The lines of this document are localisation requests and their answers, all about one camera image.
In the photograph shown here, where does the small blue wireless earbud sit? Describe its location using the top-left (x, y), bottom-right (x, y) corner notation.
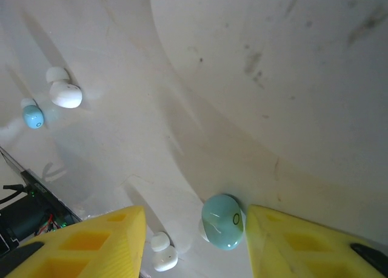
top-left (20, 98), bottom-right (45, 130)
top-left (199, 194), bottom-right (245, 251)

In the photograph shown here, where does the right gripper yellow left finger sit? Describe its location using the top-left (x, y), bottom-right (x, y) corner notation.
top-left (0, 205), bottom-right (147, 278)

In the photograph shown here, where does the aluminium mounting rail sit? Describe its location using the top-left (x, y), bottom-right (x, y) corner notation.
top-left (0, 146), bottom-right (82, 227)

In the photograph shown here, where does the small white wireless earbud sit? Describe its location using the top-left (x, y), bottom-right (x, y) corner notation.
top-left (45, 66), bottom-right (83, 109)
top-left (150, 231), bottom-right (179, 272)

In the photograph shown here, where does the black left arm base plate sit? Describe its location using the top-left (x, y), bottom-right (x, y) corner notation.
top-left (0, 183), bottom-right (76, 254)

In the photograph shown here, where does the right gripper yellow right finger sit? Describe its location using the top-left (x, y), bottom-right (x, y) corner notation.
top-left (246, 203), bottom-right (388, 278)

